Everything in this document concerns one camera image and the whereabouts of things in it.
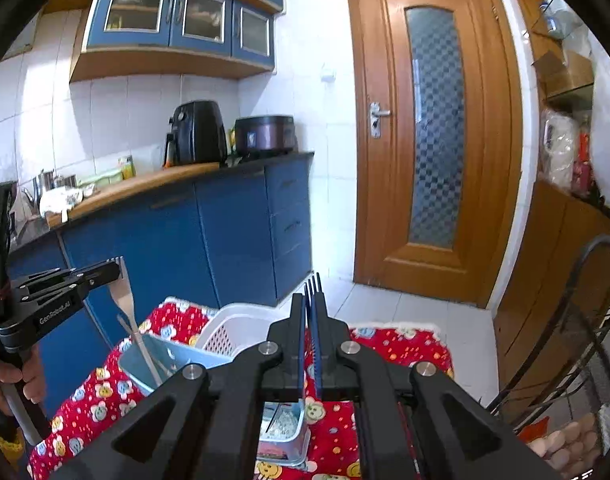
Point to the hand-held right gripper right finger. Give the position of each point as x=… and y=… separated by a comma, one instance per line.
x=319, y=355

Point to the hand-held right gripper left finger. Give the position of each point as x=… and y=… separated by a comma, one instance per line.
x=300, y=355

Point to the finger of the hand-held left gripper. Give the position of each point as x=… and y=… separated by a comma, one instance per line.
x=80, y=271
x=85, y=286

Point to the metal slotted spatula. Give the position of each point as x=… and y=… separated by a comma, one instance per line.
x=122, y=290

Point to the metal fork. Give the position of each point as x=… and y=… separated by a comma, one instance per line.
x=312, y=285

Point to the light blue utensil box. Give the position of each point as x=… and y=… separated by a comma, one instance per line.
x=185, y=360

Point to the person's left hand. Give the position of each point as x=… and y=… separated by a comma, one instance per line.
x=34, y=377

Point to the white plastic basket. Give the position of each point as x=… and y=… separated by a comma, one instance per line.
x=245, y=322

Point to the small metal tin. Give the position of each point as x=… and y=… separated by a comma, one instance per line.
x=285, y=427

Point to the silver cutlery piece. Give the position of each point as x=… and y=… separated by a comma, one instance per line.
x=137, y=350

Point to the metal cup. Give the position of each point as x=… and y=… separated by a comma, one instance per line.
x=45, y=180

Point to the yellow carton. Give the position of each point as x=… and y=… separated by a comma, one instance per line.
x=127, y=167

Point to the red printed tablecloth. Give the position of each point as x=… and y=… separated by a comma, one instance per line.
x=105, y=405

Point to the blue base cabinet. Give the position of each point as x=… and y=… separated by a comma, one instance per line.
x=225, y=240

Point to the wooden door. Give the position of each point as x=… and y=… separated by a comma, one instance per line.
x=385, y=200

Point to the black air fryer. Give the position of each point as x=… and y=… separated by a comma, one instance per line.
x=197, y=132

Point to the dark rice cooker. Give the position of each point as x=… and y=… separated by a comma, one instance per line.
x=264, y=135

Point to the wooden side cabinet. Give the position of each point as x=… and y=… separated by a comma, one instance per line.
x=545, y=270

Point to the pile of eggs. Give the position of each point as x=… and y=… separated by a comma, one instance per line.
x=560, y=447

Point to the clear plastic bag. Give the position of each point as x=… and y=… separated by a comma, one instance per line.
x=559, y=147

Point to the red packet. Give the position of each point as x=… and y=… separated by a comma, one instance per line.
x=582, y=165

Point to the large white plastic bag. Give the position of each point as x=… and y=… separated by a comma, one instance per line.
x=607, y=125

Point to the cardboard box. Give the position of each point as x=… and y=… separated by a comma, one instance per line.
x=567, y=75

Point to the plastic water bottle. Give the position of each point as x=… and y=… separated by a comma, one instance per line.
x=555, y=20

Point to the wall socket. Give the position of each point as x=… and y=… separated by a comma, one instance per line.
x=328, y=75

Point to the blue wall cabinet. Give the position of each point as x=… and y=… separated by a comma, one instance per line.
x=200, y=15

